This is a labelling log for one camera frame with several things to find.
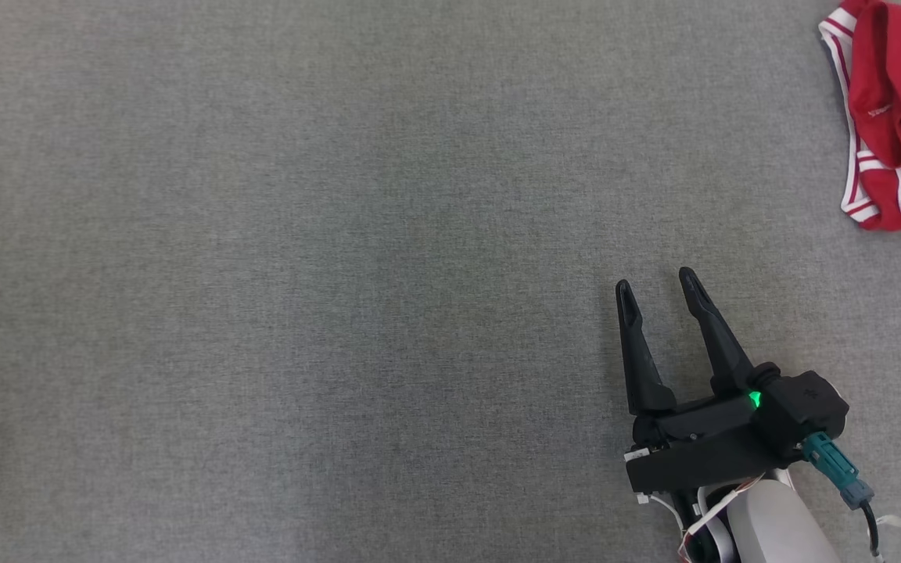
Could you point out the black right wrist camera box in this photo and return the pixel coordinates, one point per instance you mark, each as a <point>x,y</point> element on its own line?
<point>802,403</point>

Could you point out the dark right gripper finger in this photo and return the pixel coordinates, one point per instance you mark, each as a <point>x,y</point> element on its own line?
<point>640,360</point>
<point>720,344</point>

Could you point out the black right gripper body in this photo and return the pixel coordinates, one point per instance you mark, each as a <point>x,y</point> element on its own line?
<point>701,450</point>

